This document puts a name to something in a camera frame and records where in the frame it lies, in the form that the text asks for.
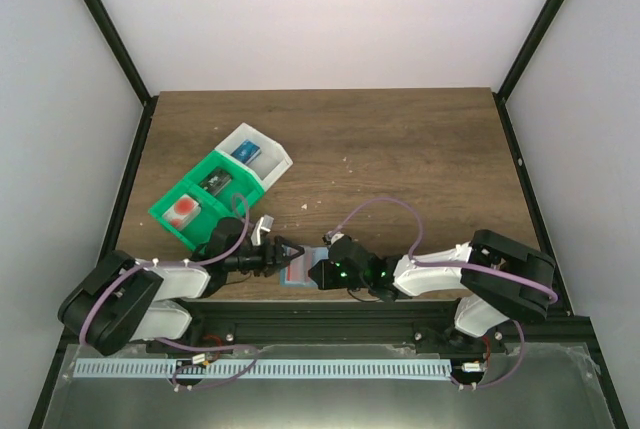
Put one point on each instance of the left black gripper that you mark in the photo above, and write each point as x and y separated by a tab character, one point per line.
273	257

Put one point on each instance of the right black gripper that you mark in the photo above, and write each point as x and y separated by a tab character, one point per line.
327	274

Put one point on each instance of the blue leather card holder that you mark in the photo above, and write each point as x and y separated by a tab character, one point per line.
314	255

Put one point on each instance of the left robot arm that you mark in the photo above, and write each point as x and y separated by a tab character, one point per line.
124	299

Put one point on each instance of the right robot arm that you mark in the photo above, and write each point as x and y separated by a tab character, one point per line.
507	280

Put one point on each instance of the black card stack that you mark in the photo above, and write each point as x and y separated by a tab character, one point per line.
216	181

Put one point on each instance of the blue VIP card stack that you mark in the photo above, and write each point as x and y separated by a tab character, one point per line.
246	152

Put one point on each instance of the red white card stack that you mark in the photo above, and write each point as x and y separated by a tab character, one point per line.
182	212

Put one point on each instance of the green plastic bin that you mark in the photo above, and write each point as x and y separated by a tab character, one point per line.
242	181
200	229

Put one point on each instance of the white plastic bin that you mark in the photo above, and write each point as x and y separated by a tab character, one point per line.
270	166

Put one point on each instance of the green plastic bin front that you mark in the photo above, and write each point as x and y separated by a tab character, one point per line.
200	229

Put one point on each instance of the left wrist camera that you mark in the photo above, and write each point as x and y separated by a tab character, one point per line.
261	229

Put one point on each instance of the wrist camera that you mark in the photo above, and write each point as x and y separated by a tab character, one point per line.
261	229
332	237

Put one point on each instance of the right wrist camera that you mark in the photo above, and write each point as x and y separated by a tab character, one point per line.
332	237

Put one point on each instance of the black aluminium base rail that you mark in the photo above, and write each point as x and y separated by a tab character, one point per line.
425	323

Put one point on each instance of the light blue cable duct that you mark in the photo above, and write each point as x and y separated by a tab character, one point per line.
419	369

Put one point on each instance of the left black frame post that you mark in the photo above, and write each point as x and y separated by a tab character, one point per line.
117	47

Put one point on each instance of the black frame post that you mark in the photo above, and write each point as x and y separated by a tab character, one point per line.
529	47
117	47

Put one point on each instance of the right black frame post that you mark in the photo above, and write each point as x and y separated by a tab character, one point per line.
529	47

